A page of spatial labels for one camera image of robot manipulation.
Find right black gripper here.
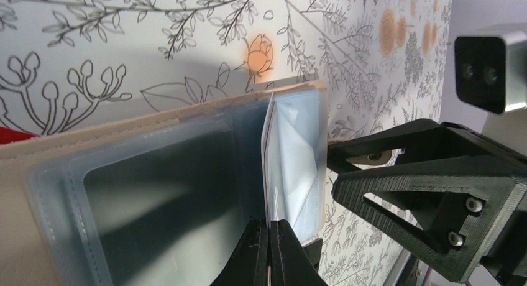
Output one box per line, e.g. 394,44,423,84
332,155,526,285

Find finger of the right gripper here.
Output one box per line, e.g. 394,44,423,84
327,118,526,173

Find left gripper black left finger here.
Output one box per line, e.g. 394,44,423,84
211,219,268,286

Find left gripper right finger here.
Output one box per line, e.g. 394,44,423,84
269,220,326,285

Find floral table mat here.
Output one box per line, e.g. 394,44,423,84
0,0,454,286

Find beige leather card holder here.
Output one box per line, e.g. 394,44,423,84
1,80,332,285

